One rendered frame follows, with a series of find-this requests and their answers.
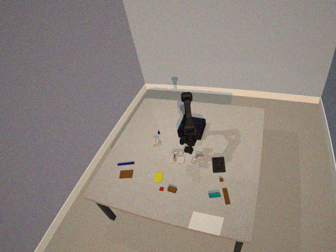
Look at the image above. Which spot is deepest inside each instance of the brown rectangular block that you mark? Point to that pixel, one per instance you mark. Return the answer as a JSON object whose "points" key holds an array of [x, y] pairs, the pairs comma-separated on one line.
{"points": [[172, 189]]}

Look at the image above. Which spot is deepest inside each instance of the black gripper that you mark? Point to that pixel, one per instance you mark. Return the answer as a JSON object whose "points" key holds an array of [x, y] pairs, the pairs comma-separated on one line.
{"points": [[190, 149]]}

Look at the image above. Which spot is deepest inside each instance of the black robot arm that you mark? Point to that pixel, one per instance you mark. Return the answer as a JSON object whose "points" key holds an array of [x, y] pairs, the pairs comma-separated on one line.
{"points": [[188, 121]]}

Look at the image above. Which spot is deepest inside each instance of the yellow flat plate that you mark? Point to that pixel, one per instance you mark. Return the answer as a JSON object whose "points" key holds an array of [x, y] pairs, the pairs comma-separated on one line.
{"points": [[158, 177]]}

